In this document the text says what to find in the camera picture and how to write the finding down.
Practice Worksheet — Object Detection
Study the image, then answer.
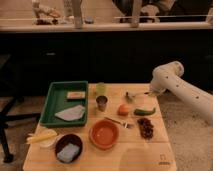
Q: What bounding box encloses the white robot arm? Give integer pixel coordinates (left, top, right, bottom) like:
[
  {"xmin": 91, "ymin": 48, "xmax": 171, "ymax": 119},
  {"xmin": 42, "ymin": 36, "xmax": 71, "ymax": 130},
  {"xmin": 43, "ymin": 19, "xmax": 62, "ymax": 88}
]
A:
[{"xmin": 149, "ymin": 61, "xmax": 213, "ymax": 125}]

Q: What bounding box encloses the blue sponge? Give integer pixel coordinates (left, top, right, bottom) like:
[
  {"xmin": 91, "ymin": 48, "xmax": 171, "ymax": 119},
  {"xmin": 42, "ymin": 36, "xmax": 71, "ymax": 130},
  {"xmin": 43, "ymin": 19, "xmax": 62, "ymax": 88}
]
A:
[{"xmin": 57, "ymin": 143, "xmax": 79, "ymax": 163}]

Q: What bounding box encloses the brown crumbs pile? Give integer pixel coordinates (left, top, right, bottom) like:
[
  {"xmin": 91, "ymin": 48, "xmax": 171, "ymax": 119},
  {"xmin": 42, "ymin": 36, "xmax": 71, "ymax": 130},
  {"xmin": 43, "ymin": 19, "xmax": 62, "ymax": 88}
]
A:
[{"xmin": 138, "ymin": 118, "xmax": 154, "ymax": 139}]

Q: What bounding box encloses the black office chair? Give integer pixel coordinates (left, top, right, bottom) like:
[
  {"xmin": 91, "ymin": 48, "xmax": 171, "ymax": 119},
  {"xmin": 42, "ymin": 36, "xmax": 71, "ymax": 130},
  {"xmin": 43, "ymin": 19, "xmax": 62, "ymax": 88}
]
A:
[{"xmin": 0, "ymin": 55, "xmax": 41, "ymax": 163}]

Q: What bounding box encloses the grey folded cloth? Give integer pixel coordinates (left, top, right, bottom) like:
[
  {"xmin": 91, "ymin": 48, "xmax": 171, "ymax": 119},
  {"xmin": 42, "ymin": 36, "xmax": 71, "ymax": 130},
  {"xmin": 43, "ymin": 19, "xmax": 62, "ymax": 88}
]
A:
[{"xmin": 55, "ymin": 105, "xmax": 85, "ymax": 121}]

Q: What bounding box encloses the metal fork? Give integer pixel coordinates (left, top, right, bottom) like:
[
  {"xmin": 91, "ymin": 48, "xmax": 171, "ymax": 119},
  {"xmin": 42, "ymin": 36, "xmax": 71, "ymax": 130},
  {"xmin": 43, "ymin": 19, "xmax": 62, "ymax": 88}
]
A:
[{"xmin": 105, "ymin": 117, "xmax": 134, "ymax": 129}]

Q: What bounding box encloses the dark brown bowl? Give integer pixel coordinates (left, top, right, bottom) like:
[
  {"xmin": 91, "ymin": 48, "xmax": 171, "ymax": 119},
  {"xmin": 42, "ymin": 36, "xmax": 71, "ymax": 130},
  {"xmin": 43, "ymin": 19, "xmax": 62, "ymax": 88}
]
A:
[{"xmin": 55, "ymin": 134, "xmax": 83, "ymax": 163}]

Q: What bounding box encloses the orange toy fruit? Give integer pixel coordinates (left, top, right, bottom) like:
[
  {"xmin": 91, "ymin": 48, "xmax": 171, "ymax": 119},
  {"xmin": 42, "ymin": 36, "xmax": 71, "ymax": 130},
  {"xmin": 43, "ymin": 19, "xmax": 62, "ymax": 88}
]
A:
[{"xmin": 117, "ymin": 104, "xmax": 130, "ymax": 116}]

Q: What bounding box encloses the tan sponge block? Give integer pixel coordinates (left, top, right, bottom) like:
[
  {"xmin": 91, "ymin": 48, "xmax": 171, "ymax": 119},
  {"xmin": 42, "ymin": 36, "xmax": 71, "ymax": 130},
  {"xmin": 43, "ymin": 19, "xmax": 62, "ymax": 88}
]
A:
[{"xmin": 67, "ymin": 92, "xmax": 86, "ymax": 100}]

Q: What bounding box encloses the small white bowl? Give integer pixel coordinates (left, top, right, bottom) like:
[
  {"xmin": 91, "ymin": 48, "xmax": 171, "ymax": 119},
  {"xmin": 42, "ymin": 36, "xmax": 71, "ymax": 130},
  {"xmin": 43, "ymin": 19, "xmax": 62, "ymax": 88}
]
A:
[{"xmin": 39, "ymin": 129, "xmax": 58, "ymax": 148}]

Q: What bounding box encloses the green plastic tray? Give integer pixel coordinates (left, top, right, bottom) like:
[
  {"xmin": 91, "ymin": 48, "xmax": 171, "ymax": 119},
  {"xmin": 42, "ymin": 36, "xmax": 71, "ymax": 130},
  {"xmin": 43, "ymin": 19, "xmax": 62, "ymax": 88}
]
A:
[{"xmin": 40, "ymin": 81, "xmax": 88, "ymax": 128}]

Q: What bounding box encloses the small metal cup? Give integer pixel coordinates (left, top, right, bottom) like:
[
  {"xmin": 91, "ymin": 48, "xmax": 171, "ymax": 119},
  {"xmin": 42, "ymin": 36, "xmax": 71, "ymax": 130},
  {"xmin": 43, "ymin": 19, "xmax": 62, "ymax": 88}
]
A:
[{"xmin": 96, "ymin": 95, "xmax": 108, "ymax": 112}]

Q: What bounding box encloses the orange bowl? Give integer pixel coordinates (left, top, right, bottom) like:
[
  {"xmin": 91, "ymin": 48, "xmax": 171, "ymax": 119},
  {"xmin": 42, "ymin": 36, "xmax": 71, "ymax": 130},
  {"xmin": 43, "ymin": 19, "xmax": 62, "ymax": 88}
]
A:
[{"xmin": 89, "ymin": 120, "xmax": 119, "ymax": 150}]

